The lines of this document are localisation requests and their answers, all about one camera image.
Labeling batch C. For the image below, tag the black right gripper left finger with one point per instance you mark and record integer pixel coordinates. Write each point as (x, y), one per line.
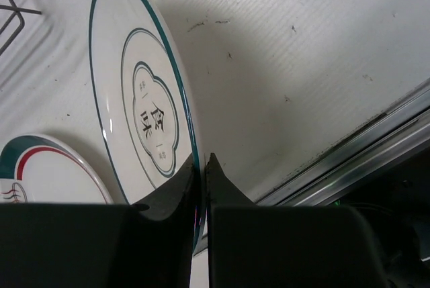
(146, 244)

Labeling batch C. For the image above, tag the white plate green line rim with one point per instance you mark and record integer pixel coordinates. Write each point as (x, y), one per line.
(143, 99)

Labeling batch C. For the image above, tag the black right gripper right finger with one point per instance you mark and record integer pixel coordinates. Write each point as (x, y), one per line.
(258, 246)

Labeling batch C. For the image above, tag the metal wire dish rack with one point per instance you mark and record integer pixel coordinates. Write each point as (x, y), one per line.
(13, 21)

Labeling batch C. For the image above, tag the green red rimmed plate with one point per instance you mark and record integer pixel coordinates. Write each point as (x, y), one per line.
(37, 168)

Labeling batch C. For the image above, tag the aluminium front rail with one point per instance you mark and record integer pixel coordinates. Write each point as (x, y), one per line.
(398, 132)

